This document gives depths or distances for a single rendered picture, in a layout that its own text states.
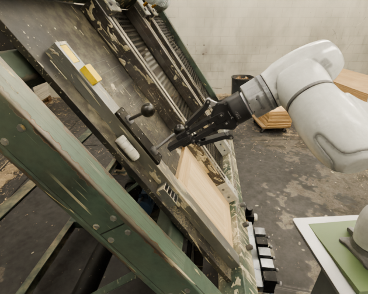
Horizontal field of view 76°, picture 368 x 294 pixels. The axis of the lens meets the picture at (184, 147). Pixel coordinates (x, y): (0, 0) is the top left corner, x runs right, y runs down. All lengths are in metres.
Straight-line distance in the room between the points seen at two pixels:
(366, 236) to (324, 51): 0.95
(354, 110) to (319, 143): 0.08
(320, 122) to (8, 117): 0.55
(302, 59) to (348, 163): 0.23
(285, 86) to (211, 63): 5.73
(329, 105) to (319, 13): 6.58
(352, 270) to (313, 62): 1.02
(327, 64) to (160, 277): 0.61
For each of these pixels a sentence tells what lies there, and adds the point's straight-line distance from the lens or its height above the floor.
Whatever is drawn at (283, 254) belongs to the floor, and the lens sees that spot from 2.33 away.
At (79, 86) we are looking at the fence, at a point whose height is 1.58.
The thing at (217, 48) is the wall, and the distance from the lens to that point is 6.23.
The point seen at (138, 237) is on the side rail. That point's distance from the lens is 0.56.
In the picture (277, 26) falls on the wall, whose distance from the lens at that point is 6.62.
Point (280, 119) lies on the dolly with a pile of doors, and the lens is 4.30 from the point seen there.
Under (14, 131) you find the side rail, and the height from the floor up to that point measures 1.56.
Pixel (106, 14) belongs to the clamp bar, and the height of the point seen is 1.75.
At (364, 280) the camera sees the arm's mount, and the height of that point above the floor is 0.78.
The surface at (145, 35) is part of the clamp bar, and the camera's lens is 1.51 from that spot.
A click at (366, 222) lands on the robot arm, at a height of 0.96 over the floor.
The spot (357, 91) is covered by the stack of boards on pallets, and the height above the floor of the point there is 0.76.
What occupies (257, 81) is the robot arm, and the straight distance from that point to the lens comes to 0.58.
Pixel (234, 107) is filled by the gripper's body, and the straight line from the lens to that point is 0.57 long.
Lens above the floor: 1.73
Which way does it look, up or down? 28 degrees down
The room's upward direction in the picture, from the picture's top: straight up
